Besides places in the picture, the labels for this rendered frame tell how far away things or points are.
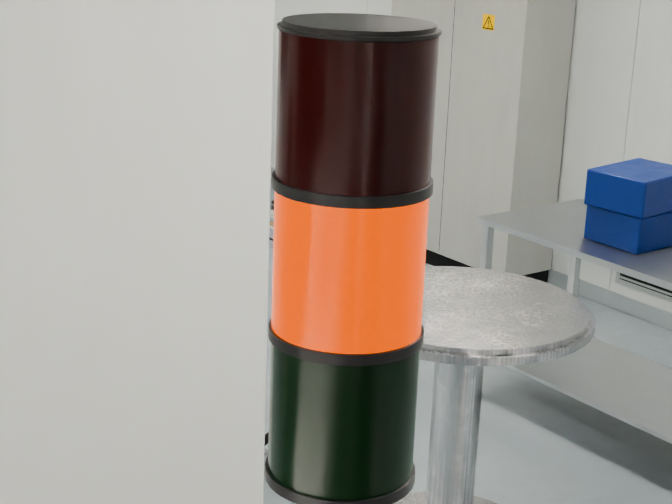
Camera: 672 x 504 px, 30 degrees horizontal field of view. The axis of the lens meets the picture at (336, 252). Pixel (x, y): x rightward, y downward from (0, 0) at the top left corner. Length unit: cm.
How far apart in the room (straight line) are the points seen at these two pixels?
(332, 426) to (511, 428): 540
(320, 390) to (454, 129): 732
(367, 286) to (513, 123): 695
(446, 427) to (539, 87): 323
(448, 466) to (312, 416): 426
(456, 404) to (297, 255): 417
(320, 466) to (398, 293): 6
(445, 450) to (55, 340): 280
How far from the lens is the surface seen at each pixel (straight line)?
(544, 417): 594
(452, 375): 450
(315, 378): 39
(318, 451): 40
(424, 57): 37
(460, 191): 771
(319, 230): 37
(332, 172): 37
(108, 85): 193
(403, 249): 38
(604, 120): 740
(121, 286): 202
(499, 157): 743
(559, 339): 424
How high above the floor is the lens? 239
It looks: 17 degrees down
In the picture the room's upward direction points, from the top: 2 degrees clockwise
